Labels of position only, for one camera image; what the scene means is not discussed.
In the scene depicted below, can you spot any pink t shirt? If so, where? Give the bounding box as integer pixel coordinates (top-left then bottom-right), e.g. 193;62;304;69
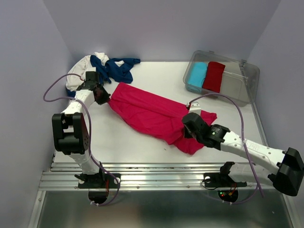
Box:
109;83;204;155

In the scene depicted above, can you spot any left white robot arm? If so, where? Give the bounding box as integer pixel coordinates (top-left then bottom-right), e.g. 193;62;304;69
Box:
52;71;110;189

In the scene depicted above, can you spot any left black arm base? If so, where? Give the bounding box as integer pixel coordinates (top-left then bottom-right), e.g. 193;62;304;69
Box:
74;173;118;189

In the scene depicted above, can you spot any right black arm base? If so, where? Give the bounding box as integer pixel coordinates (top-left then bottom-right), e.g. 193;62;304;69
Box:
203;172;247;189

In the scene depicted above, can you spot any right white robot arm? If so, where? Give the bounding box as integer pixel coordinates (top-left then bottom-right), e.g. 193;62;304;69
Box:
182;113;304;197

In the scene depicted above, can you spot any navy blue t shirt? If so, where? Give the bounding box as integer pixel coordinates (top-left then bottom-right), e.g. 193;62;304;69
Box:
66;54;141;97

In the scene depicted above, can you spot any white t shirt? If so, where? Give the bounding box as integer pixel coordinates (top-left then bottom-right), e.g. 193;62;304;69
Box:
66;52;125;92

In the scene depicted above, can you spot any rolled dark red t shirt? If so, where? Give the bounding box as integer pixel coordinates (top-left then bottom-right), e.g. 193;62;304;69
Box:
202;61;226;93

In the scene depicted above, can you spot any clear plastic bin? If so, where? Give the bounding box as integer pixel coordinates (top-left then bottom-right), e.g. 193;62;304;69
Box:
183;50;260;106

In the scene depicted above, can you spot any rolled cyan t shirt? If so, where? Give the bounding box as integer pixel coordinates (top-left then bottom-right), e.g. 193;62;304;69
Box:
187;62;208;87

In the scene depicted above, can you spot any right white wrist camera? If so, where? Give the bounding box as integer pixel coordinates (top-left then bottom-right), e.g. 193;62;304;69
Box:
186;101;201;115

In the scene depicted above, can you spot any aluminium mounting rail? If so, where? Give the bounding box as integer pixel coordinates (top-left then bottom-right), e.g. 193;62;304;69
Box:
38;162;290;191

